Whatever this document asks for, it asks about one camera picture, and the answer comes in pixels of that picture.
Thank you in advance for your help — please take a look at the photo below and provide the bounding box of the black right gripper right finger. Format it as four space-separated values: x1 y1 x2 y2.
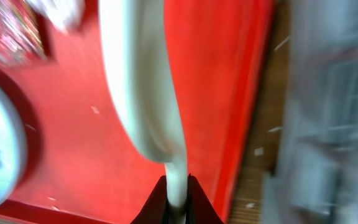
185 174 223 224

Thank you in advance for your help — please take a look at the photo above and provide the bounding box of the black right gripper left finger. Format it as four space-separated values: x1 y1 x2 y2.
131 175 169 224

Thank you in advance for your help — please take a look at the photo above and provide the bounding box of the white plastic spoon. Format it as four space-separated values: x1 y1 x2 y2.
98 0 188 223

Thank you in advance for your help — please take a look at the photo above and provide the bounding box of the white tissue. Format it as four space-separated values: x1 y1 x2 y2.
26 0 85 33

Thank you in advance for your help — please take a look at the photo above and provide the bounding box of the red snack wrapper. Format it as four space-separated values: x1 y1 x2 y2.
0 0 47 67

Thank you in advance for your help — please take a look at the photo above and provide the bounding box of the grey dishwasher rack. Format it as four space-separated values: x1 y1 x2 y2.
260 0 358 224

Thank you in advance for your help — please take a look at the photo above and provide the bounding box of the red serving tray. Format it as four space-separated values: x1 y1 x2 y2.
0 1 273 223

